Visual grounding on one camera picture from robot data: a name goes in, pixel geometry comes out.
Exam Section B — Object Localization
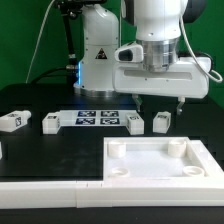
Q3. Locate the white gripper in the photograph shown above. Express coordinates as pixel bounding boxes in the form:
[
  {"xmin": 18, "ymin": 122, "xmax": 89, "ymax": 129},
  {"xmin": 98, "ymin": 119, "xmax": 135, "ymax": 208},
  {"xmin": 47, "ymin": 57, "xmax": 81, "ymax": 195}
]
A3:
[{"xmin": 112, "ymin": 57, "xmax": 209, "ymax": 115}]

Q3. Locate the white square tabletop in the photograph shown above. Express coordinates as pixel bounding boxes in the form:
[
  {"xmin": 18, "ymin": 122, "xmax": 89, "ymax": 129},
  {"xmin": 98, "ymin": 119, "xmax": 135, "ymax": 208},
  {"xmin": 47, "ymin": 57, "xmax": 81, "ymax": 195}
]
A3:
[{"xmin": 102, "ymin": 135, "xmax": 224, "ymax": 182}]

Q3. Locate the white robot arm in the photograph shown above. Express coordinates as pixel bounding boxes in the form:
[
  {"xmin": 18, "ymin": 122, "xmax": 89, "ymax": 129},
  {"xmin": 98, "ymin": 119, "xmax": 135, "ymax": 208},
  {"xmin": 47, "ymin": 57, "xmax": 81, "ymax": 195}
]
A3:
[{"xmin": 74, "ymin": 0, "xmax": 212, "ymax": 104}]

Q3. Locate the white plate with tags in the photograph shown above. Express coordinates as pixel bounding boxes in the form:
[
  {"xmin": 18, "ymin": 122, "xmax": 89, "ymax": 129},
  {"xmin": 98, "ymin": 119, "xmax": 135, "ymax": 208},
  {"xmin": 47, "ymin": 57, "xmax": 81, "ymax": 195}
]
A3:
[{"xmin": 59, "ymin": 110, "xmax": 134, "ymax": 127}]

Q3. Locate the white part at left edge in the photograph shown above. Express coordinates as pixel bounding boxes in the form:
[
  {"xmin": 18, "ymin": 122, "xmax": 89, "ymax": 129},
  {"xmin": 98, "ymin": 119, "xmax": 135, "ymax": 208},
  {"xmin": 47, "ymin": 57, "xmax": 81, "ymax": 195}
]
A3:
[{"xmin": 0, "ymin": 142, "xmax": 2, "ymax": 160}]

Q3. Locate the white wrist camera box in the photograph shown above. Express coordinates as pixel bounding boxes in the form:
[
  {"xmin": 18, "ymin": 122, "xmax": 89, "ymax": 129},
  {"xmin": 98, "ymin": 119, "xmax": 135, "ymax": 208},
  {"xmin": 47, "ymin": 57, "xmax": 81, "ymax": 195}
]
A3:
[{"xmin": 114, "ymin": 42, "xmax": 144, "ymax": 63}]

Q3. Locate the white L-shaped fence wall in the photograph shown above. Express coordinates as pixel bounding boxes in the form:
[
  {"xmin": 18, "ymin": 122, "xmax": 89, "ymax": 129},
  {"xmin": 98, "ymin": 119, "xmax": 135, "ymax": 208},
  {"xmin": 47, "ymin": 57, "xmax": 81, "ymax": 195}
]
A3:
[{"xmin": 0, "ymin": 139, "xmax": 224, "ymax": 210}]

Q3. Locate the black cable bundle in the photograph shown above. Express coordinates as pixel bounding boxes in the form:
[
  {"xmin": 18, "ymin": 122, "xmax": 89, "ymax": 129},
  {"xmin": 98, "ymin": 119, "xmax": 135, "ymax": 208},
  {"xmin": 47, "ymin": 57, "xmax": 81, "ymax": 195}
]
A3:
[{"xmin": 30, "ymin": 0, "xmax": 108, "ymax": 84}]

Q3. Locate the white thin cable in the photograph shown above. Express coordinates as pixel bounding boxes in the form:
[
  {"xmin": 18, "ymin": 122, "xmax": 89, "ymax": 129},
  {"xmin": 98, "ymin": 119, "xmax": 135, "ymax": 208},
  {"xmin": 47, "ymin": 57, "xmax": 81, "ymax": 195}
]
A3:
[{"xmin": 25, "ymin": 0, "xmax": 56, "ymax": 84}]

